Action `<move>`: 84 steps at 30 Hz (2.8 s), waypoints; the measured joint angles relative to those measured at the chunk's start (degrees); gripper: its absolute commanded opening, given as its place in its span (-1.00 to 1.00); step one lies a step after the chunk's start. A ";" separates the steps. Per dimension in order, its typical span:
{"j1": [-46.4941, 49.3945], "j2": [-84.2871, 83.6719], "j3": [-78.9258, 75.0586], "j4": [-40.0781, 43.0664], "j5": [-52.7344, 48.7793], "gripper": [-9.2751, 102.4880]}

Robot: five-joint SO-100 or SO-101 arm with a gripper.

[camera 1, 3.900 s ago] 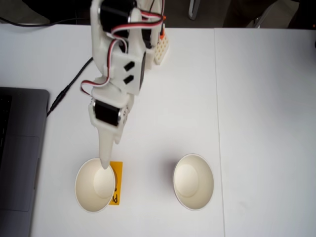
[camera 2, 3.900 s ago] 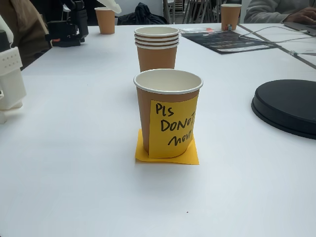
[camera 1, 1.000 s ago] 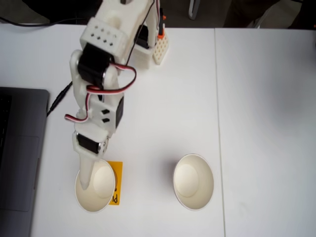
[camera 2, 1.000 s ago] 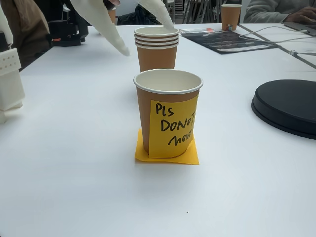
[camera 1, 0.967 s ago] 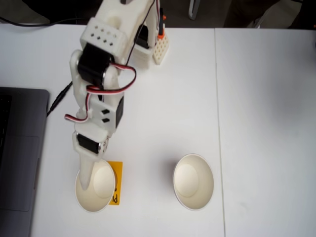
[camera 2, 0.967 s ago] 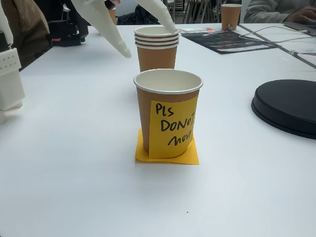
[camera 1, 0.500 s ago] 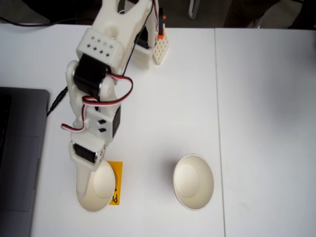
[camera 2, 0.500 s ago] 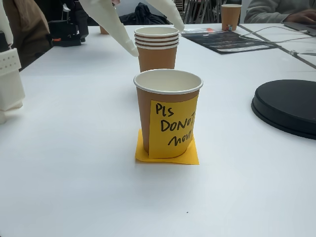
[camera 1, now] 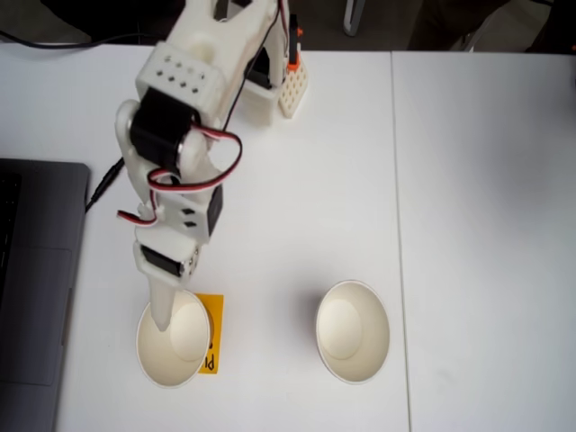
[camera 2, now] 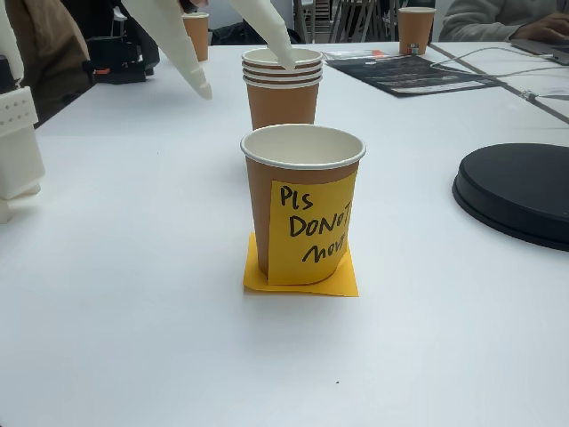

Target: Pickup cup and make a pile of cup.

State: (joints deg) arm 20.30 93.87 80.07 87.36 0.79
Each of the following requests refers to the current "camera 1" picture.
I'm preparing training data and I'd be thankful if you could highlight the dark grey laptop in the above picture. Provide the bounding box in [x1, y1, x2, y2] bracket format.
[0, 157, 91, 432]

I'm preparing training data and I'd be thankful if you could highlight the yellow sticky note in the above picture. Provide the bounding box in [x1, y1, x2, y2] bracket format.
[193, 292, 225, 375]

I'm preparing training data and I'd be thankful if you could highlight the brown paper cup with note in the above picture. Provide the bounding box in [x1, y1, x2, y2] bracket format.
[136, 287, 212, 391]

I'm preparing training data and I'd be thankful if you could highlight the red white servo cable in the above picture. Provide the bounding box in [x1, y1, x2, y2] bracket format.
[117, 128, 243, 226]

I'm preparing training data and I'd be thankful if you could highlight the grey chair leg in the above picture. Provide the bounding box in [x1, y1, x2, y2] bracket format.
[341, 0, 366, 38]

